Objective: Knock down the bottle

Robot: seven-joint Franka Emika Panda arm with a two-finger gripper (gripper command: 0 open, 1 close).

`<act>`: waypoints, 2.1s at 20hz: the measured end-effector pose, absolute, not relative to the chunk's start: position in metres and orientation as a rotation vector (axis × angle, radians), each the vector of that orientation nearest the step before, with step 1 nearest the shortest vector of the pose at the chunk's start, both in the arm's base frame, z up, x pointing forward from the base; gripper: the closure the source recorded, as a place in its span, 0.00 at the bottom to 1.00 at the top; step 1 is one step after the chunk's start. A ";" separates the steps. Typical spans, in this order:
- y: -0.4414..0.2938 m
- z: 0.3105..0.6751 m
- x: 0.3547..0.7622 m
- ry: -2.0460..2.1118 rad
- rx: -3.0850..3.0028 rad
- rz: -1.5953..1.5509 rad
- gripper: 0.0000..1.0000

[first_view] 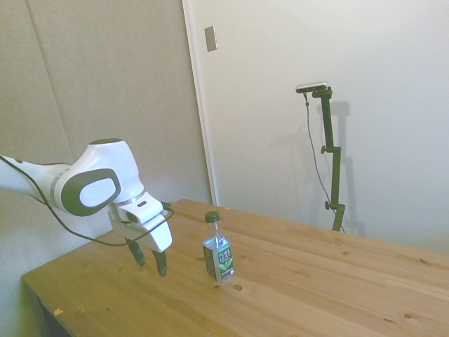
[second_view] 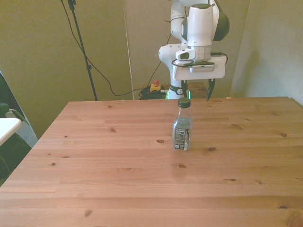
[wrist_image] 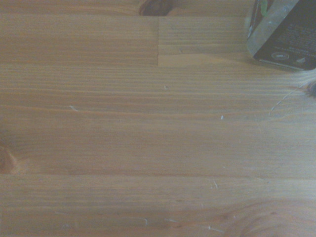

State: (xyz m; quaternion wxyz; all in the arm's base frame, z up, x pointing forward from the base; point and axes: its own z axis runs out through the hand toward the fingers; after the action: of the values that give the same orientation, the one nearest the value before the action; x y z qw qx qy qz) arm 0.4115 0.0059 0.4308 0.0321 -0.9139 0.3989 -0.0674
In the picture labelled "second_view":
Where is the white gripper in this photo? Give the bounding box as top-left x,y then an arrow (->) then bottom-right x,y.
172,55 -> 226,102

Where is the clear plastic bottle dark cap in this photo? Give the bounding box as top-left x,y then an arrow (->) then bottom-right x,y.
172,97 -> 193,151

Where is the yellow emergency stop button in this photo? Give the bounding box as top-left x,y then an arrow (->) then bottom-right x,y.
150,79 -> 162,93

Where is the white side table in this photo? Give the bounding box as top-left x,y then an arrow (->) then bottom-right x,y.
0,118 -> 22,147

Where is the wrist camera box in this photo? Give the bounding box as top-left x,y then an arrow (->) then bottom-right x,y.
189,61 -> 215,73

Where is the coiled green cable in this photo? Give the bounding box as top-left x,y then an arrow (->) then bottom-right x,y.
138,87 -> 169,100

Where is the black camera stand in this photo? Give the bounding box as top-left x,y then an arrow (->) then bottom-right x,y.
62,0 -> 98,101

